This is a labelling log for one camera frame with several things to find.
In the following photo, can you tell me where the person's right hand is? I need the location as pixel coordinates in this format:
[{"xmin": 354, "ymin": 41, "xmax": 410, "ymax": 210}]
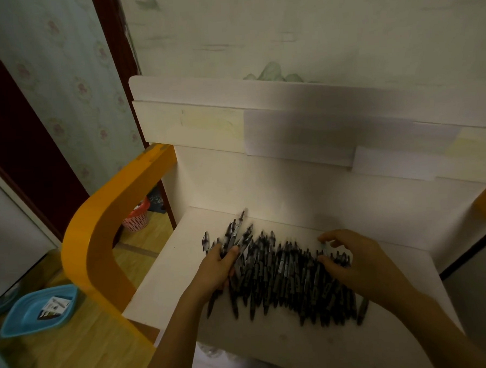
[{"xmin": 315, "ymin": 225, "xmax": 421, "ymax": 316}]

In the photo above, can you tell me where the person's left hand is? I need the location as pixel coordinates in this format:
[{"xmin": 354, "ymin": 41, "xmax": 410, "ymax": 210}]
[{"xmin": 181, "ymin": 242, "xmax": 244, "ymax": 306}]

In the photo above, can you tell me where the black gel pen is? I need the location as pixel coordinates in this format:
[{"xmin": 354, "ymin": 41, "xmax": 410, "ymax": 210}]
[{"xmin": 355, "ymin": 298, "xmax": 371, "ymax": 327}]

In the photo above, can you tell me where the pile of black pens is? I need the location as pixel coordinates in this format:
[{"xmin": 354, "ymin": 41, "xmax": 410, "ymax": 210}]
[{"xmin": 201, "ymin": 223, "xmax": 359, "ymax": 334}]

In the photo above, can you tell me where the person's left forearm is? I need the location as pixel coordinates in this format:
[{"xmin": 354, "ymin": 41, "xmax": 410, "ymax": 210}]
[{"xmin": 134, "ymin": 287, "xmax": 215, "ymax": 368}]

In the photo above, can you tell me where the red plastic basket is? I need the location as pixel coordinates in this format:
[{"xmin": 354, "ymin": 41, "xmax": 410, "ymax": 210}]
[{"xmin": 120, "ymin": 196, "xmax": 153, "ymax": 234}]

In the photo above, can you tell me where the blue bag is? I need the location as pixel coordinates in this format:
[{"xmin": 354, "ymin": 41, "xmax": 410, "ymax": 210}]
[{"xmin": 145, "ymin": 185, "xmax": 166, "ymax": 214}]

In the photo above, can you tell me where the small white paper strip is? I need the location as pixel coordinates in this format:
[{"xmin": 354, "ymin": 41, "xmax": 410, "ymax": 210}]
[{"xmin": 350, "ymin": 140, "xmax": 451, "ymax": 185}]

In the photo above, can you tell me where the large white paper sheet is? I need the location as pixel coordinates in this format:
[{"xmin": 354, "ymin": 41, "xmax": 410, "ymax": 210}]
[{"xmin": 242, "ymin": 99, "xmax": 462, "ymax": 173}]

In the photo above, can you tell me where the black and white packet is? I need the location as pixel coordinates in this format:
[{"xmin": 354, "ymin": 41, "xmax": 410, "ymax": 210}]
[{"xmin": 37, "ymin": 296, "xmax": 72, "ymax": 321}]

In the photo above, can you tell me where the blue plastic basin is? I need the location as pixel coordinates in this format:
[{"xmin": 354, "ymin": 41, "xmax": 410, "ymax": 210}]
[{"xmin": 0, "ymin": 284, "xmax": 81, "ymax": 340}]

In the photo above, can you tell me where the white door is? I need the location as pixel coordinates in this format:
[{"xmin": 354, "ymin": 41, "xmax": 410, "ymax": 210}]
[{"xmin": 0, "ymin": 153, "xmax": 65, "ymax": 305}]

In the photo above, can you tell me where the dark brown corner trim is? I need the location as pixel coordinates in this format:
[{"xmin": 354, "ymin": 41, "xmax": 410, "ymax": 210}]
[{"xmin": 91, "ymin": 0, "xmax": 178, "ymax": 235}]

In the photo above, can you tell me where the dark brown door frame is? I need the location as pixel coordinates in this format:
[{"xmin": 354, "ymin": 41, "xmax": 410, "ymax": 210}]
[{"xmin": 0, "ymin": 15, "xmax": 92, "ymax": 244}]

